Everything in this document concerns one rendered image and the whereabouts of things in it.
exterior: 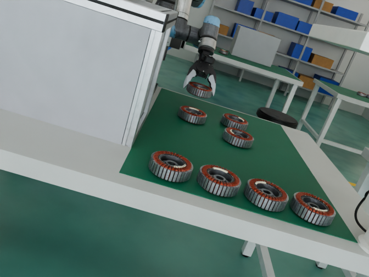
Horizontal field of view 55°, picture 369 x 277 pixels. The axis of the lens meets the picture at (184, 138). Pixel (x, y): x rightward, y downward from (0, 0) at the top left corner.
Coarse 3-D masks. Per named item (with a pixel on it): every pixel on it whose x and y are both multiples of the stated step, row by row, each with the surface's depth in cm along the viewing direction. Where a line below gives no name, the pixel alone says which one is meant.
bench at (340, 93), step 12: (324, 84) 438; (312, 96) 475; (336, 96) 393; (348, 96) 393; (360, 96) 434; (336, 108) 400; (300, 120) 487; (312, 132) 437; (324, 132) 410; (336, 144) 415
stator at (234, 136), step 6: (228, 132) 128; (234, 132) 133; (240, 132) 133; (246, 132) 133; (228, 138) 127; (234, 138) 125; (240, 138) 125; (246, 138) 126; (252, 138) 129; (234, 144) 127; (240, 144) 126; (246, 144) 126
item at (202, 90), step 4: (188, 84) 151; (192, 84) 151; (196, 84) 156; (200, 84) 157; (188, 88) 151; (192, 88) 150; (196, 88) 148; (200, 88) 149; (204, 88) 151; (208, 88) 154; (192, 92) 150; (196, 92) 149; (200, 92) 149; (204, 92) 149; (208, 92) 150; (212, 92) 153; (200, 96) 149; (204, 96) 150; (208, 96) 151
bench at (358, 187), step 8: (368, 152) 185; (368, 160) 182; (368, 168) 186; (360, 176) 192; (368, 176) 186; (360, 184) 190; (368, 184) 188; (360, 192) 190; (320, 264) 207; (344, 272) 181; (352, 272) 178
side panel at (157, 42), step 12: (156, 36) 90; (168, 36) 113; (156, 48) 90; (144, 60) 91; (156, 60) 112; (144, 72) 93; (156, 72) 117; (144, 84) 93; (144, 96) 95; (132, 108) 96; (144, 108) 122; (132, 120) 98; (144, 120) 121; (132, 132) 98; (132, 144) 100
